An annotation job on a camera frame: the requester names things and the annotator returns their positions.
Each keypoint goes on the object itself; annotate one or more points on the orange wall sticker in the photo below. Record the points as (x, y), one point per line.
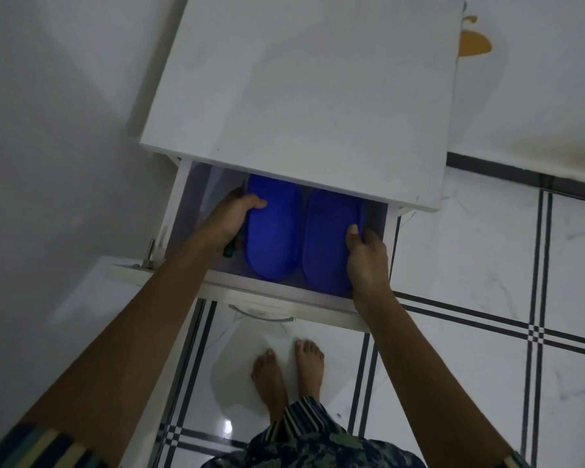
(474, 42)

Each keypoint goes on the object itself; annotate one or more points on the person's left forearm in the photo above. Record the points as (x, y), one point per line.
(126, 336)

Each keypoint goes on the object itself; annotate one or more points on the person's right thumb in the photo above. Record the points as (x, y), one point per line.
(353, 238)

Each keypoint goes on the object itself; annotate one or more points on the person's left foot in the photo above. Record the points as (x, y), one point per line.
(269, 382)

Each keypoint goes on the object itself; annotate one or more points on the person's right foot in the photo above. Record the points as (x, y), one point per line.
(310, 367)

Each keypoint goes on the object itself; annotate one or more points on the person's right hand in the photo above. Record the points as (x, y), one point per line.
(370, 272)

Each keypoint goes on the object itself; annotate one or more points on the person's foot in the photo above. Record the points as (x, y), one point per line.
(269, 382)
(310, 367)

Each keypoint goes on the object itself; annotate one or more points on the blue slipper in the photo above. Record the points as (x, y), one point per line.
(273, 243)
(324, 248)

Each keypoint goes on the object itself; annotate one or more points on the person's right forearm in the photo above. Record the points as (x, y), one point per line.
(434, 385)

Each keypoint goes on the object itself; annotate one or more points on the white drawer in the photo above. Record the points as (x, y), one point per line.
(195, 199)

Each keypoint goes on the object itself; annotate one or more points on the striped right sleeve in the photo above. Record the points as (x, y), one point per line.
(516, 460)

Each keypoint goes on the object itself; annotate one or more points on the striped sleeve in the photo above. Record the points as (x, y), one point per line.
(39, 448)
(516, 460)

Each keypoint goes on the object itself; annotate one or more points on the person's left thumb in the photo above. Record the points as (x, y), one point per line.
(254, 201)

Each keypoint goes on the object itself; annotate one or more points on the person's left hand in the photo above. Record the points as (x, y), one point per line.
(226, 216)

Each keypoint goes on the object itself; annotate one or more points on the striped left sleeve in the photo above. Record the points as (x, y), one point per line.
(39, 448)

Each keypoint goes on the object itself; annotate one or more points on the patterned dark garment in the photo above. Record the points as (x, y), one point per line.
(312, 438)

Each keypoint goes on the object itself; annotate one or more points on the white cabinet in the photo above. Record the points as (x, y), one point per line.
(302, 87)

